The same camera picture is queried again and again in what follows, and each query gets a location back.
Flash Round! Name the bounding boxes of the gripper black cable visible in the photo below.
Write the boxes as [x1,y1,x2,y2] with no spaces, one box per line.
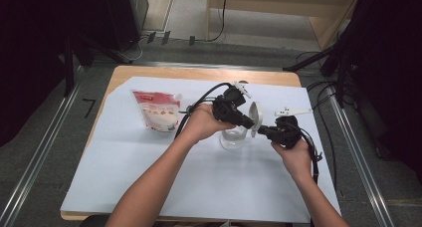
[173,82,233,140]
[292,121,323,185]

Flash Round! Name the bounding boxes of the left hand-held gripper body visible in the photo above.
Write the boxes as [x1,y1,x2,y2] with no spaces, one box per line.
[212,82,253,125]

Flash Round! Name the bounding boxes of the black floor cables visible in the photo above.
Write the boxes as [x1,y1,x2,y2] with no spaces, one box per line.
[296,51,339,190]

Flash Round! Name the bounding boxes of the red and white refill pouch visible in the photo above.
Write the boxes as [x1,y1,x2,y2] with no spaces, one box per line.
[131,90,183,133]

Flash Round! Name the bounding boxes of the black cabinet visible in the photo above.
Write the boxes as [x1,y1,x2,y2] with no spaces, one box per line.
[103,0,149,53]

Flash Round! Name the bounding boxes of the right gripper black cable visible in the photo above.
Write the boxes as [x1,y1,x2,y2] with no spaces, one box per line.
[292,121,323,185]

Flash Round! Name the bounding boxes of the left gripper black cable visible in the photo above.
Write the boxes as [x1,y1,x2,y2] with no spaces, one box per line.
[173,82,233,140]

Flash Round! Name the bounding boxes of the clear jar with white lid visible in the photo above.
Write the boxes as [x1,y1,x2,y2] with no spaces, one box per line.
[219,101,264,151]

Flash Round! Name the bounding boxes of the light wooden shelf unit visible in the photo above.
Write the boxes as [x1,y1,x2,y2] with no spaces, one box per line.
[205,0,363,51]

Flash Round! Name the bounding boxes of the thin black hanging cable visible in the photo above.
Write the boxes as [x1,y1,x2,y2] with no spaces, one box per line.
[207,0,230,43]

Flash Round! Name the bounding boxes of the black tripod stand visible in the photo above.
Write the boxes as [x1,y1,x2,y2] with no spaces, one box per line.
[283,34,353,106]

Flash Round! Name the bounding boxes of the person's left hand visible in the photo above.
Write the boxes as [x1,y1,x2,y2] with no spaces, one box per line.
[181,103,235,145]

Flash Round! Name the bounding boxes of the black metal stand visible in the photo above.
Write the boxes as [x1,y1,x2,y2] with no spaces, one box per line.
[62,34,133,98]

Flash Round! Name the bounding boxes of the metal floor rail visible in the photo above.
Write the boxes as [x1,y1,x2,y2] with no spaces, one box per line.
[0,82,83,227]
[326,87,396,227]

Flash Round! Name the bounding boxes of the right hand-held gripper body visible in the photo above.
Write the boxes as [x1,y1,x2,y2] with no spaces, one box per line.
[271,107,314,150]

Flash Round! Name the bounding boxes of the person's right hand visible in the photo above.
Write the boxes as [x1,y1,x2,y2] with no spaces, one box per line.
[271,138,314,184]

